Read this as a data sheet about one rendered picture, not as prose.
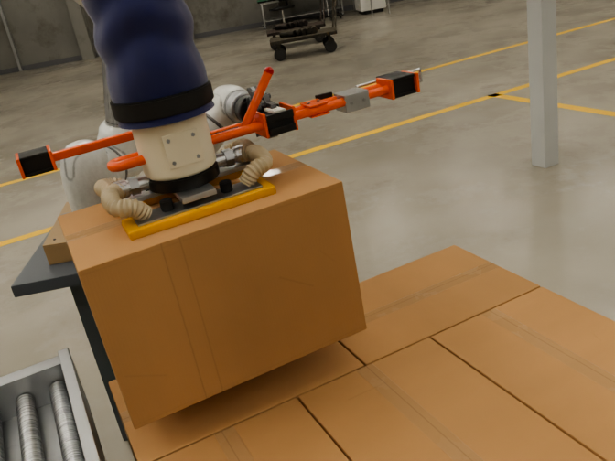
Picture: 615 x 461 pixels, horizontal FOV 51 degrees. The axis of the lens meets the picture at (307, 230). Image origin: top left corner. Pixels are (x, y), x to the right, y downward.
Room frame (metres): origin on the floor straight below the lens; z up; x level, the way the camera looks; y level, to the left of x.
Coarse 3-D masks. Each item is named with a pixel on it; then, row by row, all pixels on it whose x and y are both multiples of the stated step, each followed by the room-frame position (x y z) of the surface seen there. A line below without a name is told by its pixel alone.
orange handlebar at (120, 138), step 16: (304, 112) 1.56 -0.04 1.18; (320, 112) 1.58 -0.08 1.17; (224, 128) 1.53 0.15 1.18; (240, 128) 1.50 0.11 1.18; (256, 128) 1.51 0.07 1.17; (96, 144) 1.65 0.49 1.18; (112, 144) 1.67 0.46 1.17; (112, 160) 1.43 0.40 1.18; (128, 160) 1.41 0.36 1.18; (144, 160) 1.42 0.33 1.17
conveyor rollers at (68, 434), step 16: (64, 384) 1.57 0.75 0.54; (16, 400) 1.53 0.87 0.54; (32, 400) 1.52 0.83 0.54; (64, 400) 1.48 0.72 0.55; (0, 416) 1.48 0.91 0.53; (32, 416) 1.44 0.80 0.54; (64, 416) 1.40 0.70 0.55; (0, 432) 1.41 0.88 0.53; (32, 432) 1.36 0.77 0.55; (64, 432) 1.34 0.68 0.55; (0, 448) 1.33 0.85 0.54; (32, 448) 1.30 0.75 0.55; (64, 448) 1.28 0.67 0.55; (80, 448) 1.27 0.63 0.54
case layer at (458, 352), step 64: (448, 256) 1.91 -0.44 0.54; (384, 320) 1.59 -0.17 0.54; (448, 320) 1.53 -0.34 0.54; (512, 320) 1.48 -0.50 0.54; (576, 320) 1.42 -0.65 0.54; (256, 384) 1.40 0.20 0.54; (320, 384) 1.35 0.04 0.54; (384, 384) 1.30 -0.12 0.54; (448, 384) 1.26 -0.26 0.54; (512, 384) 1.22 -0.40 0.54; (576, 384) 1.18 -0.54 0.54; (192, 448) 1.20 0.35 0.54; (256, 448) 1.16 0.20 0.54; (320, 448) 1.12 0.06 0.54; (384, 448) 1.09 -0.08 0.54; (448, 448) 1.05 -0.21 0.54; (512, 448) 1.02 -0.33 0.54; (576, 448) 0.99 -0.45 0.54
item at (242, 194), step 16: (224, 192) 1.40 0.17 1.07; (240, 192) 1.38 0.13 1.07; (256, 192) 1.38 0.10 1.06; (272, 192) 1.40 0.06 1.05; (160, 208) 1.38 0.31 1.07; (176, 208) 1.36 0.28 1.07; (192, 208) 1.34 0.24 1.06; (208, 208) 1.34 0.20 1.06; (224, 208) 1.35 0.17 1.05; (128, 224) 1.33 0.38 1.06; (144, 224) 1.31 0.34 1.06; (160, 224) 1.30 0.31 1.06; (176, 224) 1.31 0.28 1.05
